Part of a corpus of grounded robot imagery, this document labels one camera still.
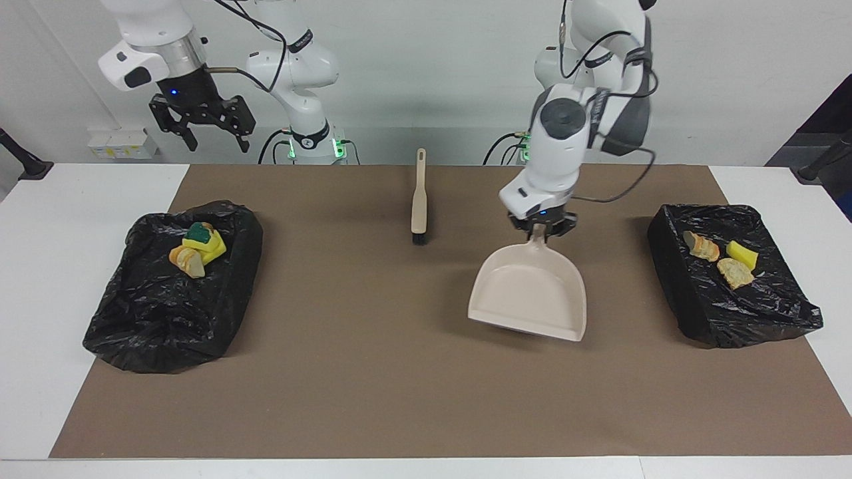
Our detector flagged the yellow sponge wedge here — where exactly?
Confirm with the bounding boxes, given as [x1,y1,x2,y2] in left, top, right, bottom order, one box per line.
[726,240,759,270]

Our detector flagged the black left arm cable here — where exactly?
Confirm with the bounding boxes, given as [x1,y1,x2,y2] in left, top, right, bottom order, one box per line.
[558,0,658,204]

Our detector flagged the brown table mat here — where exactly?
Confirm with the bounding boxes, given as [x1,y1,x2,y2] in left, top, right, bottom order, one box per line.
[49,164,852,460]

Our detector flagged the notched yellow sponge piece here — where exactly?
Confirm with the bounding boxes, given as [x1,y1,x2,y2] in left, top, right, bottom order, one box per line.
[182,230,228,265]

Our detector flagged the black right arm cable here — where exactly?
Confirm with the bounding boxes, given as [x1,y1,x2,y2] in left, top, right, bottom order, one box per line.
[203,0,288,94]

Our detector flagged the black bag-lined open bin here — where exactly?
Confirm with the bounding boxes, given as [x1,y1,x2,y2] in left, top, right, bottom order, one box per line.
[82,200,264,375]

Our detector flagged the white wall power strip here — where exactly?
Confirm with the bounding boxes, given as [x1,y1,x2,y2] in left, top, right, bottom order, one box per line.
[88,128,160,160]

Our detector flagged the black base power cable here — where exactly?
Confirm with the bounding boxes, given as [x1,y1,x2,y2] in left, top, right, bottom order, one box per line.
[258,128,295,165]
[483,130,532,165]

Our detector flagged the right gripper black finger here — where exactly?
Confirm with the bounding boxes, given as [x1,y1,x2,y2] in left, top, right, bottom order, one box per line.
[148,95,199,153]
[220,94,258,155]

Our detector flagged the striped croissant piece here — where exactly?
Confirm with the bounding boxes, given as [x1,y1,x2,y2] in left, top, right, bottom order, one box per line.
[684,231,721,262]

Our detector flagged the large beige bread chunk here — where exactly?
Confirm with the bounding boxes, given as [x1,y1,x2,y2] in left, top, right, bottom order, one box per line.
[168,245,206,279]

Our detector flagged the beige brush handle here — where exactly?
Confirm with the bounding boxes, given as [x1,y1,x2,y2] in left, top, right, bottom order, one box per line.
[411,148,430,245]

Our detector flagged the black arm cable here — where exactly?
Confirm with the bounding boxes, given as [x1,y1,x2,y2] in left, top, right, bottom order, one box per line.
[203,0,288,94]
[558,0,658,204]

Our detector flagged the small beige bread chunk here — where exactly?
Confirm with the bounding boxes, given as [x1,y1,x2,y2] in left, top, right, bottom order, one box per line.
[717,257,755,290]

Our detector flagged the dark partition panel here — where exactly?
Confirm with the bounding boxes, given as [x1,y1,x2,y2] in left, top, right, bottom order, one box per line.
[765,73,852,224]

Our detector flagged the beige plastic dustpan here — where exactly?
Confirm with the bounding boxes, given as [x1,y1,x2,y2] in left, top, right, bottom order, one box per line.
[467,223,588,342]

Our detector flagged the black stand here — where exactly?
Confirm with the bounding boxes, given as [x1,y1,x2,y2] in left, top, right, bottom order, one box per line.
[0,126,54,182]
[791,130,852,184]

